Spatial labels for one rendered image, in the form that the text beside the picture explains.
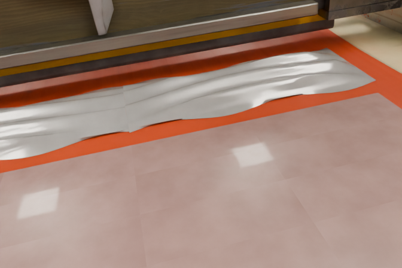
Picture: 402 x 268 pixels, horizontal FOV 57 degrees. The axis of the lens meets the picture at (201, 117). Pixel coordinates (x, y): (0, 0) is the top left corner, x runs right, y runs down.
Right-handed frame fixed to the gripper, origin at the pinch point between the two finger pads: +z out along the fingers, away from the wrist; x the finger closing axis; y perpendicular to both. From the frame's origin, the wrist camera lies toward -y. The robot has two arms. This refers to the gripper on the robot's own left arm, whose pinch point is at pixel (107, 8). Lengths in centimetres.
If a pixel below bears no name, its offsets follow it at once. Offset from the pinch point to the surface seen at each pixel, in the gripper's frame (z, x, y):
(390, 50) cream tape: 5.6, 6.2, -22.2
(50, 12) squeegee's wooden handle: -0.7, 1.6, 4.1
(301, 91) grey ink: 5.4, 10.0, -12.3
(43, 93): 5.5, 1.7, 6.6
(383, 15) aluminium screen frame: 4.6, 0.7, -25.3
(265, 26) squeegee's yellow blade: 3.6, 0.7, -13.3
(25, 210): 5.5, 15.8, 5.8
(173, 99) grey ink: 5.0, 8.1, -3.3
